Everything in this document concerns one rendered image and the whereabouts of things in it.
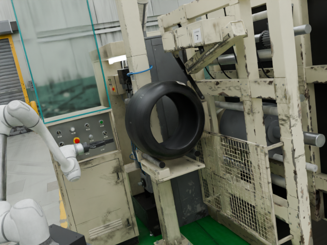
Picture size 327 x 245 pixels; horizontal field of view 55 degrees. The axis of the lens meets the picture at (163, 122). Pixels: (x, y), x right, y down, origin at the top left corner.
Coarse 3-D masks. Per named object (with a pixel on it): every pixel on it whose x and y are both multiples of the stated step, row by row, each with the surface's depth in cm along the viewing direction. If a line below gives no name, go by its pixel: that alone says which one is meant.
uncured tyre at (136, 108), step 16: (144, 96) 207; (160, 96) 208; (176, 96) 244; (192, 96) 220; (128, 112) 217; (144, 112) 204; (192, 112) 243; (128, 128) 218; (144, 128) 205; (176, 128) 249; (192, 128) 242; (144, 144) 209; (160, 144) 211; (176, 144) 245; (192, 144) 223
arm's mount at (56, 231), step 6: (54, 228) 188; (60, 228) 186; (66, 228) 185; (54, 234) 180; (60, 234) 179; (66, 234) 178; (72, 234) 176; (78, 234) 175; (54, 240) 174; (60, 240) 172; (66, 240) 171; (72, 240) 170; (78, 240) 170; (84, 240) 173
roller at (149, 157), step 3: (144, 153) 243; (144, 156) 241; (147, 156) 235; (150, 156) 232; (147, 159) 236; (150, 159) 229; (153, 159) 225; (156, 159) 222; (159, 159) 221; (153, 162) 224; (156, 162) 219; (159, 162) 215; (162, 162) 214; (159, 165) 214; (162, 165) 214
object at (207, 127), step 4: (204, 104) 257; (204, 108) 258; (204, 112) 258; (208, 116) 260; (208, 120) 260; (208, 124) 261; (204, 128) 260; (208, 128) 261; (204, 136) 261; (208, 136) 262
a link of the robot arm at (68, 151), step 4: (60, 148) 226; (64, 148) 226; (68, 148) 227; (72, 148) 228; (64, 152) 224; (68, 152) 225; (72, 152) 226; (68, 156) 223; (72, 156) 224; (56, 160) 225
